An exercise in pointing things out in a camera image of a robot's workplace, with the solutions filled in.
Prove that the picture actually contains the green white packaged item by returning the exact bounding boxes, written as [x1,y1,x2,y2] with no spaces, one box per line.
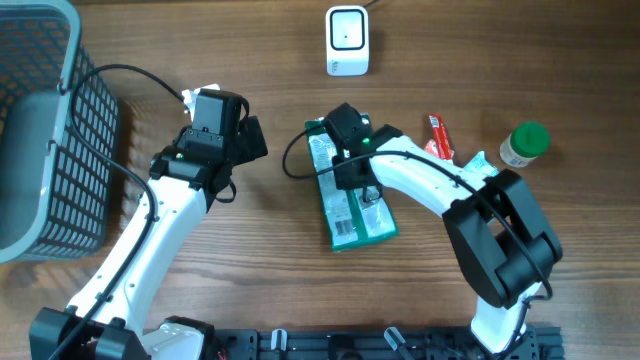
[305,118,399,252]

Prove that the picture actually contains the red snack stick pack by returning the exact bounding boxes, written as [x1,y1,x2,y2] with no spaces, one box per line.
[429,114,454,163]

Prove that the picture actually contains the teal tissue pack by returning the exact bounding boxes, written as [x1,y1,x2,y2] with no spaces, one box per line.
[464,151,499,177]

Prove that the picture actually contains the green lid jar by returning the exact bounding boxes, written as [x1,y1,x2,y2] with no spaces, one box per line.
[499,121,550,168]

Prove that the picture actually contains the orange small snack box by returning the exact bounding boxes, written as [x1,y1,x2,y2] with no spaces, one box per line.
[424,139,439,157]

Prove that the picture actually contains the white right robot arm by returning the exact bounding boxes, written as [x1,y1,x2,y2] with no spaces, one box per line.
[320,103,563,358]

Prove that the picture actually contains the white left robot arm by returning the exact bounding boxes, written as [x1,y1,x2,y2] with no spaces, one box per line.
[29,86,268,359]

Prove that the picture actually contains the white barcode scanner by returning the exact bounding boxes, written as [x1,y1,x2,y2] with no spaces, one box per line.
[325,5,370,77]

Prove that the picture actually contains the grey plastic shopping basket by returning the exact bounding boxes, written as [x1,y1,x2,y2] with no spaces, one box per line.
[1,0,121,263]

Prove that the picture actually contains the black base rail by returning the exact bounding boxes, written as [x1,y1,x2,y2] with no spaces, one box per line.
[209,325,566,360]

